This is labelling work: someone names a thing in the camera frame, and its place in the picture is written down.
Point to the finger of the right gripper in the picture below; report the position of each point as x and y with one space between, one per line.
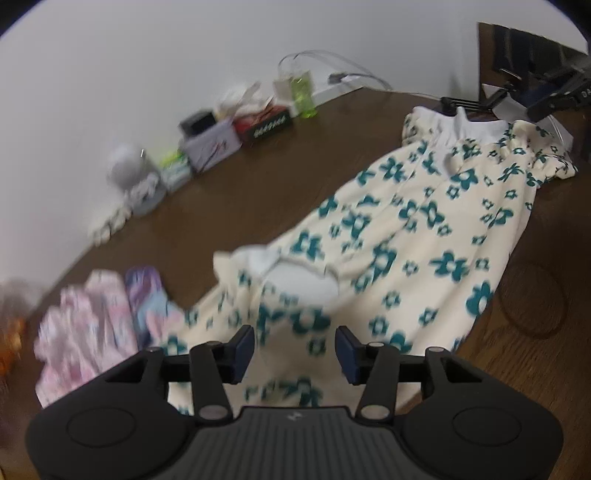
566 89

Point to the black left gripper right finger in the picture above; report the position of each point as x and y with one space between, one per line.
376 367

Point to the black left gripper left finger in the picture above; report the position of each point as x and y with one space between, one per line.
213 365

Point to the cream teal floral dress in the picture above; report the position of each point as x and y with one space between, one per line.
369 249

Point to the purple blue pink garment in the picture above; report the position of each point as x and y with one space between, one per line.
152 310

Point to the wooden chair back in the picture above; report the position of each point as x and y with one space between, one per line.
524 59

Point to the pink floral garment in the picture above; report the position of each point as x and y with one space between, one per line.
87 333

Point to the green white card stack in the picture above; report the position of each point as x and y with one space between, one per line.
175 170

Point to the snack bag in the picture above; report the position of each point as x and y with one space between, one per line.
19 298

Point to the white robot figurine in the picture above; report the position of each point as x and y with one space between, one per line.
133 174

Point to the lavender tin box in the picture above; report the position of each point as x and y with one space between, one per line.
212 146

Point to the black small box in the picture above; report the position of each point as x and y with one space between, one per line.
197 123

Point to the red black tissue box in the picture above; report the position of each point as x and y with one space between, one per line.
255 127

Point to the white crumpled tissue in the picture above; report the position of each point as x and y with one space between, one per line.
242 101

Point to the white charger adapter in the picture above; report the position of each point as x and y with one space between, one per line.
282 90

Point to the green spray bottle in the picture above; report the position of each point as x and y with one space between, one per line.
303 94

